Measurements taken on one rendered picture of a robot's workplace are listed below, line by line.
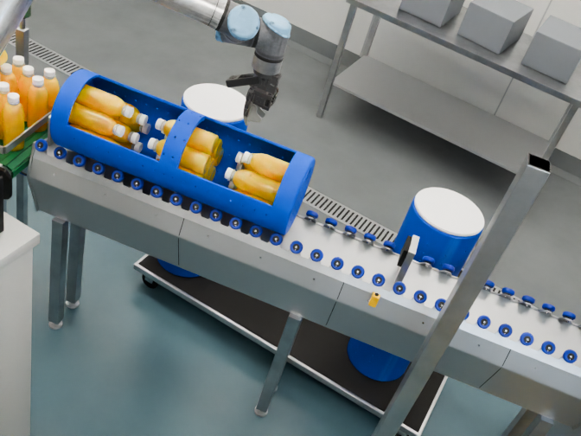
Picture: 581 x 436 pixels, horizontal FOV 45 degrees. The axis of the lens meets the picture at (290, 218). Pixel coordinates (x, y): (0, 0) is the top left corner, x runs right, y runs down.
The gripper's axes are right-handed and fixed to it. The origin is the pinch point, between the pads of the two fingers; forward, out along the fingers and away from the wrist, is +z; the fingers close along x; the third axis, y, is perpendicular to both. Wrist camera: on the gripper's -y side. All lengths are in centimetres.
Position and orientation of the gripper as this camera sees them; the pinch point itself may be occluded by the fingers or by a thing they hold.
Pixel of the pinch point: (245, 120)
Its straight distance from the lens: 232.3
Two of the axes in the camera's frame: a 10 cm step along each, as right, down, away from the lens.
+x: 2.9, -5.4, 7.9
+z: -2.5, 7.5, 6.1
